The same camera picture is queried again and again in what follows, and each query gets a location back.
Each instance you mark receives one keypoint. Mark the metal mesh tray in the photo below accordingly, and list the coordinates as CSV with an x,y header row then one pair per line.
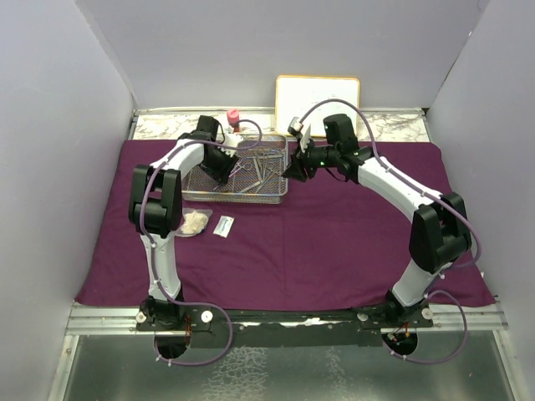
x,y
257,178

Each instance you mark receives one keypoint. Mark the steel forceps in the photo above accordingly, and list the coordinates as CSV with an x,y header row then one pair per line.
x,y
243,168

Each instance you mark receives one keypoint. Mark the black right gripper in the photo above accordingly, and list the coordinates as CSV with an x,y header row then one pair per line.
x,y
300,170

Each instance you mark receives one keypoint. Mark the white blue label packet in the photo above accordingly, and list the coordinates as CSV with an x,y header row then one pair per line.
x,y
224,226

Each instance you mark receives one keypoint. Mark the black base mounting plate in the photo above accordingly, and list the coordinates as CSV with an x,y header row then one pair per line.
x,y
202,327

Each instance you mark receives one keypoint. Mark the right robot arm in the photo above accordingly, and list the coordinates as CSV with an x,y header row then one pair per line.
x,y
439,234

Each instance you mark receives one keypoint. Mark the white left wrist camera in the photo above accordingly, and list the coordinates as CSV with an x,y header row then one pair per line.
x,y
231,144

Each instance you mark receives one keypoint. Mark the white gauze bag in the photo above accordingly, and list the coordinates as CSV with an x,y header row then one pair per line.
x,y
194,222

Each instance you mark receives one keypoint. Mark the pink lid spice bottle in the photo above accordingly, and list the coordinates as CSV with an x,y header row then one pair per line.
x,y
233,117

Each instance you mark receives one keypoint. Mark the steel clamp right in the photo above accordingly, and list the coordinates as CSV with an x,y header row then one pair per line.
x,y
274,162

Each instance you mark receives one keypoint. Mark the aluminium frame rail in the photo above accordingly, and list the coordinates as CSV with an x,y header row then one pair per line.
x,y
85,320

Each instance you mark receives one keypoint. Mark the yellow framed whiteboard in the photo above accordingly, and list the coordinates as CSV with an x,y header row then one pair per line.
x,y
296,94

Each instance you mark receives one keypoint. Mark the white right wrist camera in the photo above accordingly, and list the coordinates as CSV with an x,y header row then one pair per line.
x,y
300,131

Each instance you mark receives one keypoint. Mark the steel tweezers front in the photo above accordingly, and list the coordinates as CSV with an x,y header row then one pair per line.
x,y
254,189

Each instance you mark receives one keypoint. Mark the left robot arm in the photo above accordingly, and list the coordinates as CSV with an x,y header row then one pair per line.
x,y
155,209

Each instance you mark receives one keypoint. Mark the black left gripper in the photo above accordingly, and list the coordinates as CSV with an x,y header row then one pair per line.
x,y
221,175

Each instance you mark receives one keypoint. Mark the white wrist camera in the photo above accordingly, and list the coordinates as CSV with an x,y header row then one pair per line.
x,y
300,131
231,144

